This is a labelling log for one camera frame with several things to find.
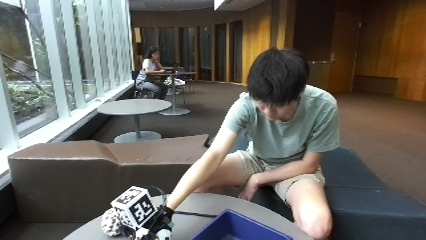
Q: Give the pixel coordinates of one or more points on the white spotted soft toy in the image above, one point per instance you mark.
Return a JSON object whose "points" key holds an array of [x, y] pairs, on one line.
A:
{"points": [[110, 222]]}

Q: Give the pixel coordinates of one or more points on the white cube with black markers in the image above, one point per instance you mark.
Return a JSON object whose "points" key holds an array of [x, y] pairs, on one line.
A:
{"points": [[134, 206]]}

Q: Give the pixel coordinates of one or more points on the beige shorts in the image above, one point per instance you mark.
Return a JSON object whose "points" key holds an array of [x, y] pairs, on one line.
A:
{"points": [[261, 166]]}

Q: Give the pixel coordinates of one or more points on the blue plastic bin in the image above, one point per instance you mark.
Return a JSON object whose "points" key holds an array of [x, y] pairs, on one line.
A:
{"points": [[234, 228]]}

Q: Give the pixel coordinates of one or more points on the person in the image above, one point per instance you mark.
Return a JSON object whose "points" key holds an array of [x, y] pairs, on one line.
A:
{"points": [[150, 75], [283, 133]]}

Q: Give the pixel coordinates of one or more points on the pale green t-shirt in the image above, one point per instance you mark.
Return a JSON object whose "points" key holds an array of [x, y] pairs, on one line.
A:
{"points": [[287, 133]]}

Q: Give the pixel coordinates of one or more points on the brown upholstered bench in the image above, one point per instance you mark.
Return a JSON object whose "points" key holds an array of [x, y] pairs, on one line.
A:
{"points": [[88, 176]]}

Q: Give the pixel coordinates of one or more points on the dark blue sofa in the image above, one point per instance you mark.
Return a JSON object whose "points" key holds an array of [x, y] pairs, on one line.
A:
{"points": [[373, 203]]}

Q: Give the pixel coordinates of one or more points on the white bag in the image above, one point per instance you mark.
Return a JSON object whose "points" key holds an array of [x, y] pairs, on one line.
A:
{"points": [[174, 82]]}

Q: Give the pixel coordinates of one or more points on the wooden door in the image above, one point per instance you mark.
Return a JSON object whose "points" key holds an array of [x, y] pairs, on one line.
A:
{"points": [[343, 46]]}

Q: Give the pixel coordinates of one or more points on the round grey pedestal table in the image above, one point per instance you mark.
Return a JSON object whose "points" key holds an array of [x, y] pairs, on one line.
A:
{"points": [[133, 107]]}

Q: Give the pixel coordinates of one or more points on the round brown pedestal table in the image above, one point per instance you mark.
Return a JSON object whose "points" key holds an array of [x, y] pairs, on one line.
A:
{"points": [[173, 74]]}

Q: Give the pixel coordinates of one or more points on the white window frame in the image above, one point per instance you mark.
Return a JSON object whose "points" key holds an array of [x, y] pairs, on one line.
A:
{"points": [[61, 66]]}

